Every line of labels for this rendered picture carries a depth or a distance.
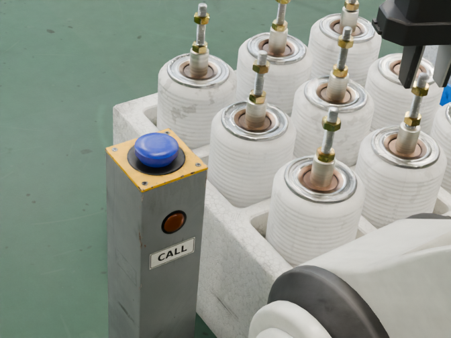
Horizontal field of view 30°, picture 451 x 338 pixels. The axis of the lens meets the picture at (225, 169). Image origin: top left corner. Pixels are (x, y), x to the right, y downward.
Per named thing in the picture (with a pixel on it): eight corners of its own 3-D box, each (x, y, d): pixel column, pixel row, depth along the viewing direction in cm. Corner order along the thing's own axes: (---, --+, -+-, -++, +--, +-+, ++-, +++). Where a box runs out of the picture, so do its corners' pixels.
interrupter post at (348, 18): (352, 37, 112) (356, 15, 110) (335, 31, 112) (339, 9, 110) (358, 30, 113) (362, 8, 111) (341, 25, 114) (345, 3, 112)
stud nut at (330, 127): (332, 119, 84) (333, 112, 83) (343, 128, 83) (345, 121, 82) (317, 125, 83) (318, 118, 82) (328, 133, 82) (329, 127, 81)
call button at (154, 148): (186, 166, 77) (186, 149, 76) (147, 180, 75) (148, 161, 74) (164, 143, 80) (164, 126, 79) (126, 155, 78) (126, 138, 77)
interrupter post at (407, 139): (392, 142, 94) (398, 118, 91) (414, 145, 93) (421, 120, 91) (394, 155, 92) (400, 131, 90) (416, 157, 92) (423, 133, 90)
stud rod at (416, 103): (413, 137, 91) (428, 78, 86) (403, 135, 91) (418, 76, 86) (413, 132, 91) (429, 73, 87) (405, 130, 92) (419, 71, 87)
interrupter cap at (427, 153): (368, 126, 96) (369, 121, 95) (435, 133, 95) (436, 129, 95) (372, 167, 90) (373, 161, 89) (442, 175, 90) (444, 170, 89)
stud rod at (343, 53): (335, 88, 98) (346, 31, 94) (331, 83, 99) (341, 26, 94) (343, 86, 99) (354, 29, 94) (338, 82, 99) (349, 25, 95)
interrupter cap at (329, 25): (362, 51, 109) (364, 46, 109) (309, 34, 111) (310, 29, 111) (382, 28, 114) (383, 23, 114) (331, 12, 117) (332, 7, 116)
